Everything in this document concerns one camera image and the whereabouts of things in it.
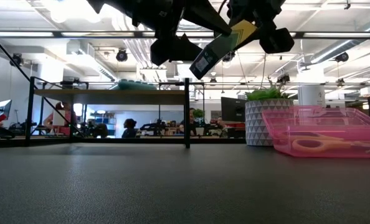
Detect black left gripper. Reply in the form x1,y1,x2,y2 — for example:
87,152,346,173
86,0,233,67

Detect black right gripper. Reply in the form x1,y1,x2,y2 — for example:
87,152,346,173
226,0,296,55

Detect green yellow crayon box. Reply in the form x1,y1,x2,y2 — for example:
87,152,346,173
189,19,259,80

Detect pink plastic tray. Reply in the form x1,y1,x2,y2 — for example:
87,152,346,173
262,105,370,159

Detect yellow handled scissors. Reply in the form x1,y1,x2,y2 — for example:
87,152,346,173
280,131,370,156

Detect white column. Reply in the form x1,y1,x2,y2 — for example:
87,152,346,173
297,71,326,107

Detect green background plant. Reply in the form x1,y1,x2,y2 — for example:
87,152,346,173
192,108,206,120

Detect black computer monitor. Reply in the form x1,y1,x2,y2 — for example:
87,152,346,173
221,96,247,123

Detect succulent in patterned white pot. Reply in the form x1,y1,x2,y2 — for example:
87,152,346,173
244,78,295,147

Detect person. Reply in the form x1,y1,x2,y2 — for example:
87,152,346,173
42,101,77,136
179,107,199,137
121,118,138,139
216,116,229,138

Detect wooden shelf with black legs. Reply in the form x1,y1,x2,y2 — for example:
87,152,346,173
25,76,205,149

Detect overhead light bar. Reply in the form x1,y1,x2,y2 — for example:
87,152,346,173
0,30,370,40

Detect black table mat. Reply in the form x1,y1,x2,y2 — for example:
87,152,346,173
0,142,370,224

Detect silver computer monitor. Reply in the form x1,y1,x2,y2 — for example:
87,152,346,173
0,99,13,121

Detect black ceiling camera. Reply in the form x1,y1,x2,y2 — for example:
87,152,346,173
9,52,24,67
115,49,129,63
221,51,237,63

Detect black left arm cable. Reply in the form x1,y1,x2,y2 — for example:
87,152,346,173
0,26,80,138

